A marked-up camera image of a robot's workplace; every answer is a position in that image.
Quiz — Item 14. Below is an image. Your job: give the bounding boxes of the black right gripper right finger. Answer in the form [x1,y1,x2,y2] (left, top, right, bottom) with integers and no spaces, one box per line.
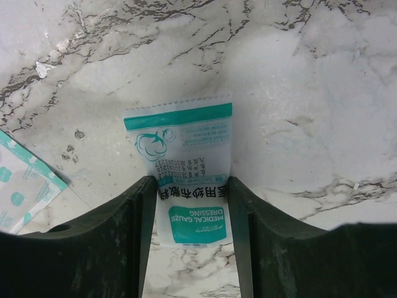
[228,177,396,297]

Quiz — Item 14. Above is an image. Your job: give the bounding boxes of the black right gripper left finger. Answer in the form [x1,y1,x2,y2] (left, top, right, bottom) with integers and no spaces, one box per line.
[1,176,157,297]

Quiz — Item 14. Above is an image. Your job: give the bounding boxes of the long gauze dressing packet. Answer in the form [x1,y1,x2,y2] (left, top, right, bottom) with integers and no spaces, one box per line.
[122,96,233,246]

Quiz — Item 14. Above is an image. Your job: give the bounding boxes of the teal plaster sheet middle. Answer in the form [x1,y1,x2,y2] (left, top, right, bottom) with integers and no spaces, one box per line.
[1,132,68,234]

